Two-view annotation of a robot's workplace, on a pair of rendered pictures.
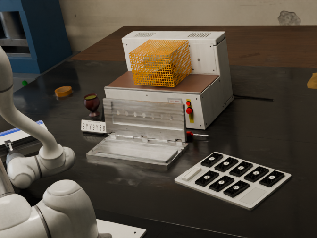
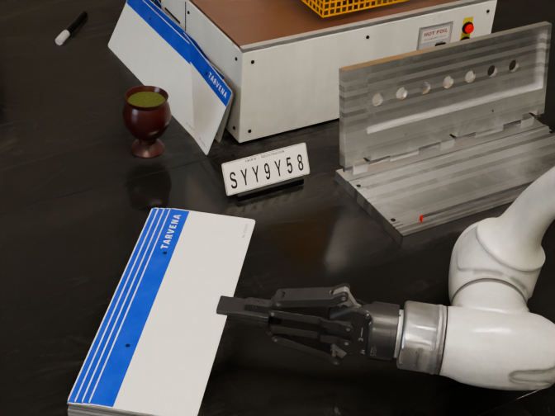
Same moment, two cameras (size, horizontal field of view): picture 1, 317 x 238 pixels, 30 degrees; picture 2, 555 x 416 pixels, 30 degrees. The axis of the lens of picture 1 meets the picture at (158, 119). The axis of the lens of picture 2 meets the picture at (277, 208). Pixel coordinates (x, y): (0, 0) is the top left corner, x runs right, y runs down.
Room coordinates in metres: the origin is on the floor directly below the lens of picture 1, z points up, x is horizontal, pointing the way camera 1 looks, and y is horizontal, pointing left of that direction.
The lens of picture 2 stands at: (2.11, 1.63, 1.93)
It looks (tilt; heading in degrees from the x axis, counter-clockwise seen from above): 36 degrees down; 295
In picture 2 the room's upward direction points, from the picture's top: 4 degrees clockwise
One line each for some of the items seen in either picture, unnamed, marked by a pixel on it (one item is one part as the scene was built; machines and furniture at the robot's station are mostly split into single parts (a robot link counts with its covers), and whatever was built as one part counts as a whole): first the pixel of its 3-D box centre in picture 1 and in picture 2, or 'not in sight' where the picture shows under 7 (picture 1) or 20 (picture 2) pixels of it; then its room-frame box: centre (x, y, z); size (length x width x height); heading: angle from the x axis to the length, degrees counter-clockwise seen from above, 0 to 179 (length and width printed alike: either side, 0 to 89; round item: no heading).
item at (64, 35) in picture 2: not in sight; (72, 27); (3.36, 0.04, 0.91); 0.14 x 0.02 x 0.02; 103
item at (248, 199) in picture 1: (231, 178); not in sight; (2.06, -0.25, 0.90); 0.40 x 0.27 x 0.01; 41
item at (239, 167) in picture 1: (241, 169); not in sight; (2.10, -0.30, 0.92); 0.10 x 0.05 x 0.01; 133
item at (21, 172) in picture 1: (24, 173); (502, 342); (2.25, 0.61, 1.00); 0.16 x 0.13 x 0.11; 18
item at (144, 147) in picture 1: (136, 149); (473, 172); (2.44, 0.12, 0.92); 0.44 x 0.21 x 0.04; 56
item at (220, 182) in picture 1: (221, 183); not in sight; (2.02, -0.20, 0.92); 0.10 x 0.05 x 0.01; 128
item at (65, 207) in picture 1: (67, 212); not in sight; (1.75, 0.37, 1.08); 0.18 x 0.16 x 0.22; 114
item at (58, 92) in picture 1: (63, 91); not in sight; (3.39, 0.54, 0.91); 0.10 x 0.10 x 0.02
